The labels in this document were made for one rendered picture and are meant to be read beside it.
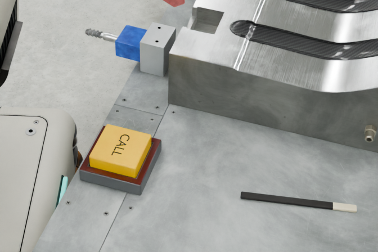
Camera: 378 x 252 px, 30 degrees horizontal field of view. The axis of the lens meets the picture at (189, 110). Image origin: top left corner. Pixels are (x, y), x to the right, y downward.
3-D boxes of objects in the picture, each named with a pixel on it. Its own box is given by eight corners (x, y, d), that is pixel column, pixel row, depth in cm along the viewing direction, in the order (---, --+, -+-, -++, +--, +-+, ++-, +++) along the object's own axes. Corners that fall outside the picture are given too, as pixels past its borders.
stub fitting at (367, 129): (364, 131, 90) (361, 142, 89) (366, 122, 89) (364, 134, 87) (374, 134, 90) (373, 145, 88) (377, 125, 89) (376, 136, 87)
